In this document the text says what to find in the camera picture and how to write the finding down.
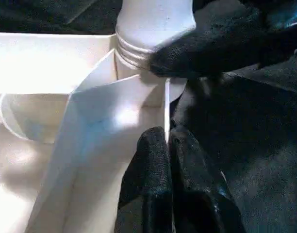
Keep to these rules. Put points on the white plastic table leg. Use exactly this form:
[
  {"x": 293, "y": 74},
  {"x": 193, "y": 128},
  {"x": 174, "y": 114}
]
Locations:
[{"x": 153, "y": 26}]

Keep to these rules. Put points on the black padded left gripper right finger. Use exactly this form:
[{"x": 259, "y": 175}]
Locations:
[{"x": 197, "y": 189}]

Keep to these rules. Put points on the white plastic table top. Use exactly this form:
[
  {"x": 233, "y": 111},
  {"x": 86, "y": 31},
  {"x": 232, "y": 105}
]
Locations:
[{"x": 66, "y": 109}]

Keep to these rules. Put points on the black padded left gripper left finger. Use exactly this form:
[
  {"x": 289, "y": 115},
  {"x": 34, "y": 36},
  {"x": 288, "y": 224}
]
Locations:
[{"x": 148, "y": 182}]

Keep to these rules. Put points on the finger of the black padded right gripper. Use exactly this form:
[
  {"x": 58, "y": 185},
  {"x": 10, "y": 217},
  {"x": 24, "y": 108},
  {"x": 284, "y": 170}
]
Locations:
[{"x": 223, "y": 43}]

